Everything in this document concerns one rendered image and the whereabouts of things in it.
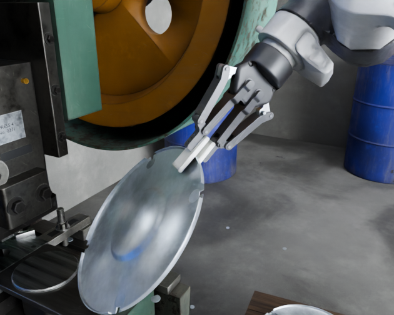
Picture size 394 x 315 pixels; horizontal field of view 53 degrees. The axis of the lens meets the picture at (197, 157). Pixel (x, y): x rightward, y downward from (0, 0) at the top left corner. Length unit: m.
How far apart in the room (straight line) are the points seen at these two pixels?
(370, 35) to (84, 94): 0.52
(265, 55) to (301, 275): 1.62
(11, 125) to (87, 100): 0.15
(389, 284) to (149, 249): 1.74
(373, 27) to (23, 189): 0.61
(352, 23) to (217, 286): 1.60
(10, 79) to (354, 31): 0.55
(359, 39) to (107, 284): 0.50
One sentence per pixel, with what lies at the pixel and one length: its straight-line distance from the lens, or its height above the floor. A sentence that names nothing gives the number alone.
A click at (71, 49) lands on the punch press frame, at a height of 1.19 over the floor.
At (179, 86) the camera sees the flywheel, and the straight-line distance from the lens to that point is 0.89.
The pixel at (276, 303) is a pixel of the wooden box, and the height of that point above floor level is 0.35.
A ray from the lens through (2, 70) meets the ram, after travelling 0.75.
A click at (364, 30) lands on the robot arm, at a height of 1.23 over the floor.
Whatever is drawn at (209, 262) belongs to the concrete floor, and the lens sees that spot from 2.13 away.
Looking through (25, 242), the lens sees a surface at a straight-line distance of 0.96.
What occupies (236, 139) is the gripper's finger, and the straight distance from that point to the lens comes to 0.64.
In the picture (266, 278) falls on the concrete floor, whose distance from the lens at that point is 2.06.
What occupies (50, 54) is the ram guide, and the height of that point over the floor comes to 1.18.
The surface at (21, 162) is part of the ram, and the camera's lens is 0.79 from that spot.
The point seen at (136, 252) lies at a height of 0.92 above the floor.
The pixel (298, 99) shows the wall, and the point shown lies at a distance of 3.92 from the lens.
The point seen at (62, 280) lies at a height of 0.78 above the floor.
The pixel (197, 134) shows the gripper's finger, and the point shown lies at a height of 1.08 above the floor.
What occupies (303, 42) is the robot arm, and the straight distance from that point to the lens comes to 0.62.
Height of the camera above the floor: 1.27
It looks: 21 degrees down
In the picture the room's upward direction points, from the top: straight up
